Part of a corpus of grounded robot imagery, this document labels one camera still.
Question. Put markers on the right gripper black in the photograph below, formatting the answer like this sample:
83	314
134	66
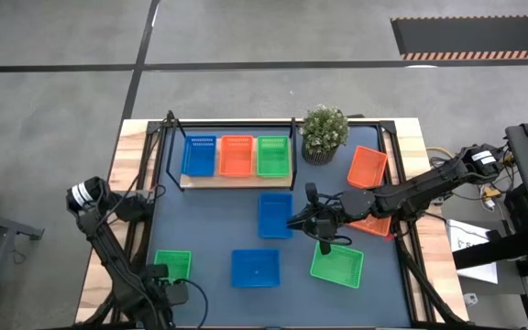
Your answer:
326	220

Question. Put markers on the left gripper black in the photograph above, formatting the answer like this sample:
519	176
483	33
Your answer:
163	293

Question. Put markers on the blue plastic mesh basket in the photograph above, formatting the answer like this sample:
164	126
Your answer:
255	268
198	160
273	215

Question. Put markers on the green plastic mesh basket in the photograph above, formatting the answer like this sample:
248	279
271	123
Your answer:
273	160
177	261
342	268

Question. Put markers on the red-orange plastic mesh basket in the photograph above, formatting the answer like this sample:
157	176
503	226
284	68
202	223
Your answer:
374	227
367	167
236	158

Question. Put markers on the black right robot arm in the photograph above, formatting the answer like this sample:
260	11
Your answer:
406	194

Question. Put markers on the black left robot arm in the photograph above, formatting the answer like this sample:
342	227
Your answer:
106	247

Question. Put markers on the blue-grey table mat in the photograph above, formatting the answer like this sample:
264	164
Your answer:
291	307

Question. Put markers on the small red clip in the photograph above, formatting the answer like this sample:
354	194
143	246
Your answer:
388	237

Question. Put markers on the potted plant with white flowers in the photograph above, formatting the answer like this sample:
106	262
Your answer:
323	130

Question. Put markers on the white paper sheet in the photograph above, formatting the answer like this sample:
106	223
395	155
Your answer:
479	272

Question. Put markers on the small white device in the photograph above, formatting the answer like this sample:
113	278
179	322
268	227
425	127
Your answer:
471	300

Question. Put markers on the black stand bar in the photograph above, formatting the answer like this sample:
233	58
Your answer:
498	249

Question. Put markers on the black floor mat striped edge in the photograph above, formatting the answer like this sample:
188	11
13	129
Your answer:
475	36

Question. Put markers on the wooden shelf with black frame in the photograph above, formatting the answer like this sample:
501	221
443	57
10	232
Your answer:
227	183

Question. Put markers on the black metal rig frame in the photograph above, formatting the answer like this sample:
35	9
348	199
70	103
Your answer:
388	126

